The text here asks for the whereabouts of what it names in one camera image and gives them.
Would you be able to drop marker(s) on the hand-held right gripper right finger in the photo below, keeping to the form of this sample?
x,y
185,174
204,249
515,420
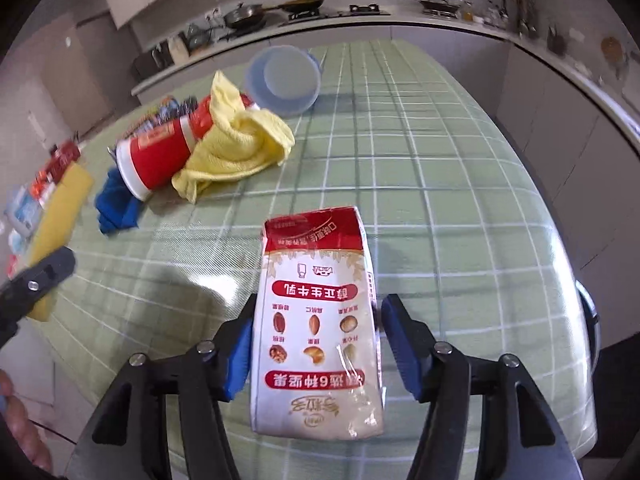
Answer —
x,y
400,345

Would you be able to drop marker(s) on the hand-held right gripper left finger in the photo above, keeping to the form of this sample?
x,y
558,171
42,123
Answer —
x,y
239,360

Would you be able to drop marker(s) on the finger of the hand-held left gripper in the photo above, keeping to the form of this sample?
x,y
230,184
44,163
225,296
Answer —
x,y
45,272

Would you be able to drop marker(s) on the red and white milk carton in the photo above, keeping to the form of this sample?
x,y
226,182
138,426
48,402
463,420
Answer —
x,y
315,310

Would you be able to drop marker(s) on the person's left hand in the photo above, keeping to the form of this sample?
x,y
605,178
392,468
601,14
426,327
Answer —
x,y
22,425

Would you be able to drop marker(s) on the yellow sponge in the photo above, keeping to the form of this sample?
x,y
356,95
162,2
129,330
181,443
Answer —
x,y
60,210

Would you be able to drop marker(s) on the light blue packet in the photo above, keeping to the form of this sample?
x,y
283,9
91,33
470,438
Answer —
x,y
22,210

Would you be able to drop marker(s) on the blue cloth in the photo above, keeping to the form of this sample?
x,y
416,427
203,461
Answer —
x,y
117,210

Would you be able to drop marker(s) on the red snack packet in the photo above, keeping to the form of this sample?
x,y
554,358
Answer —
x,y
60,160

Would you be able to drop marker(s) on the red paper cup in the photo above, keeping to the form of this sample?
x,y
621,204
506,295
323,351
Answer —
x,y
160,152

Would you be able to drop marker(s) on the colourful snack packet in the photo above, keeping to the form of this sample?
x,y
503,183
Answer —
x,y
152,120

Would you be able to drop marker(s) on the green checked tablecloth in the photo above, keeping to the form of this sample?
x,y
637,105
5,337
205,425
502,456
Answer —
x,y
425,160

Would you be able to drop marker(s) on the yellow cloth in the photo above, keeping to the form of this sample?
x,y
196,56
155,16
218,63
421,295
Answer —
x,y
240,145

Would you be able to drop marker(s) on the black microwave oven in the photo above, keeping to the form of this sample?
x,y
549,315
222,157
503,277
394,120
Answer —
x,y
150,61

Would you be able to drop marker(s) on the green ceramic teapot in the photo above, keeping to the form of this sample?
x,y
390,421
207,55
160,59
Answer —
x,y
197,35

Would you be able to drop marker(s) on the blue plastic bowl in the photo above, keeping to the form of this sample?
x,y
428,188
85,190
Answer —
x,y
285,80

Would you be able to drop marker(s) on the wok with glass lid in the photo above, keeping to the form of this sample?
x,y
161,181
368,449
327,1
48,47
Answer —
x,y
243,16

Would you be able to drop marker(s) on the black gas stove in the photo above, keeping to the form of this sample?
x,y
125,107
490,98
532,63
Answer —
x,y
345,14

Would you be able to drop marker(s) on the black utensil holder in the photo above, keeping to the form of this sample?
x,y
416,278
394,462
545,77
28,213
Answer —
x,y
556,42

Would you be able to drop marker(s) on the row of seasoning bottles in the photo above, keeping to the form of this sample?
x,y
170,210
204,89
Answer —
x,y
487,15

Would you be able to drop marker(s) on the black frying pan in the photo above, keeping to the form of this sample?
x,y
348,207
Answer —
x,y
302,5

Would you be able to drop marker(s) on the round wooden trivet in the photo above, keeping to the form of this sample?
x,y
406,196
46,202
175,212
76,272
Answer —
x,y
612,50

